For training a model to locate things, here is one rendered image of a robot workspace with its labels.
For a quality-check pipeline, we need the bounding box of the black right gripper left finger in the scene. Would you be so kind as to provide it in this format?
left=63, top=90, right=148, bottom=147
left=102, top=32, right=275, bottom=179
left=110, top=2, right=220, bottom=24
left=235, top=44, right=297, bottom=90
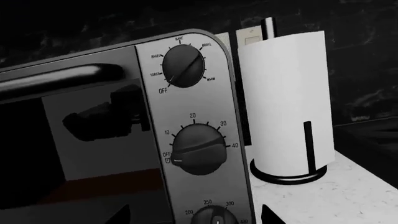
left=107, top=203, right=131, bottom=224

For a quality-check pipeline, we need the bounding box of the chrome oven door handle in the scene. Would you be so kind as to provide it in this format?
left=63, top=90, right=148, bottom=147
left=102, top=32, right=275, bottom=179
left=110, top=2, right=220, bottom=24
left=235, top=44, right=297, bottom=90
left=0, top=63, right=125, bottom=99

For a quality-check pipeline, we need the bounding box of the silver toaster oven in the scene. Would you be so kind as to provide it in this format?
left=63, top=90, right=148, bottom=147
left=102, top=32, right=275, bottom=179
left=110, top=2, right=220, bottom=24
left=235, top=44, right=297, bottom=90
left=0, top=28, right=257, bottom=224

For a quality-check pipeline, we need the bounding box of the white paper towel roll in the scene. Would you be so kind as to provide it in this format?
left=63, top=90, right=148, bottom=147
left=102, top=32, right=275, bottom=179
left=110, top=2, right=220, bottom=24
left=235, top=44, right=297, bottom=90
left=237, top=30, right=336, bottom=177

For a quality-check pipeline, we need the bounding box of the black timer knob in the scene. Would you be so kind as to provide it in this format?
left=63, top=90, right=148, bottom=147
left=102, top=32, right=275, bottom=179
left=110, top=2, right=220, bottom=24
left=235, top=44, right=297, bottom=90
left=172, top=123, right=228, bottom=176

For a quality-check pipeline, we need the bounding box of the black mode knob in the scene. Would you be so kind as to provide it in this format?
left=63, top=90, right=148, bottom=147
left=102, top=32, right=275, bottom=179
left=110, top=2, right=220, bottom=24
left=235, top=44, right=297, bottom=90
left=162, top=44, right=206, bottom=89

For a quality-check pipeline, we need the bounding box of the white wall outlet plate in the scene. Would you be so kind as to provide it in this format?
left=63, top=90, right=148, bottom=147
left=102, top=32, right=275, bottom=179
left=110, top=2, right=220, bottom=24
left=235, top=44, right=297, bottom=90
left=235, top=24, right=265, bottom=47

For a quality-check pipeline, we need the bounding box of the black temperature knob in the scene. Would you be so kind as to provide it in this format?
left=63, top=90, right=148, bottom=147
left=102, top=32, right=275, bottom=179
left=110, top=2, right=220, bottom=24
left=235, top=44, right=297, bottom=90
left=190, top=205, right=245, bottom=224

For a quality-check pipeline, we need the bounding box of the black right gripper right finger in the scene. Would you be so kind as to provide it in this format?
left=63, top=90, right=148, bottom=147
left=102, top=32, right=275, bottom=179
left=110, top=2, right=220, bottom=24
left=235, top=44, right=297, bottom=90
left=261, top=203, right=285, bottom=224

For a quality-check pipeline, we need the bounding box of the black paper towel holder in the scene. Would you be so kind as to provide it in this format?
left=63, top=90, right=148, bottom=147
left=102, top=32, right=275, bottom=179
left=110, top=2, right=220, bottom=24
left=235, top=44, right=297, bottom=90
left=250, top=17, right=329, bottom=185

